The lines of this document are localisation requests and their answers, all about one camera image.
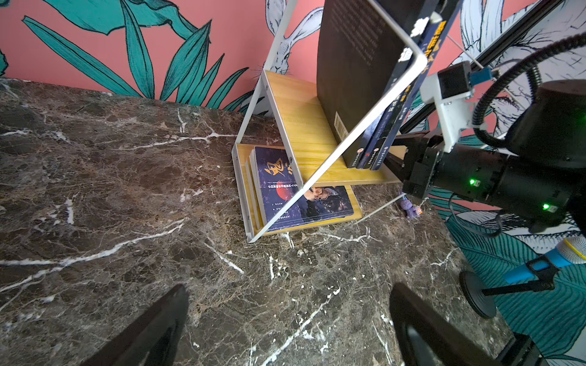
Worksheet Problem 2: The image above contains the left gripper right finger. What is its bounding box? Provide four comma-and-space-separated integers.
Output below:
389, 282, 499, 365

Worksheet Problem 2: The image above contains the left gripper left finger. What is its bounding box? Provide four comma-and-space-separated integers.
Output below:
82, 284, 189, 365

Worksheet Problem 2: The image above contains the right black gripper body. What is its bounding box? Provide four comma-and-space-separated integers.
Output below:
385, 131, 508, 201

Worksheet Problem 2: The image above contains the purple book yellow label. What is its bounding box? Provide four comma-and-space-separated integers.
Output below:
356, 20, 448, 171

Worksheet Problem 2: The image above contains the black book yellow title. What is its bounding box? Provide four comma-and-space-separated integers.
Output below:
359, 1, 462, 171

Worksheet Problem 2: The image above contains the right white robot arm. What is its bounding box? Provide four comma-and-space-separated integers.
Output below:
385, 34, 585, 233

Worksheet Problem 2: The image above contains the small purple toy figure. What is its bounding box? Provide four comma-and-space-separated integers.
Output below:
399, 196, 423, 219

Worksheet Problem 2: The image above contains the black wolf cover book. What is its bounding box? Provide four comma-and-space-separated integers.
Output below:
317, 0, 446, 142

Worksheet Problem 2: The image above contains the blue microphone on stand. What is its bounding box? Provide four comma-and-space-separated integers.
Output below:
459, 236, 585, 319

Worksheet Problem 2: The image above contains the white wooden two-tier shelf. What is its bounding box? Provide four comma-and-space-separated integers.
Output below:
231, 6, 426, 242

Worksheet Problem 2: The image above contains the yellow cartoon cover book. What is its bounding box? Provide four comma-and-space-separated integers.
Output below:
237, 143, 263, 236

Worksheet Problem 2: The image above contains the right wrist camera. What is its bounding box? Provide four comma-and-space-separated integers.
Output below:
420, 61, 494, 153

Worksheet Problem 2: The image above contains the right black frame post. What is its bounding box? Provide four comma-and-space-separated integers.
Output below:
400, 1, 585, 139

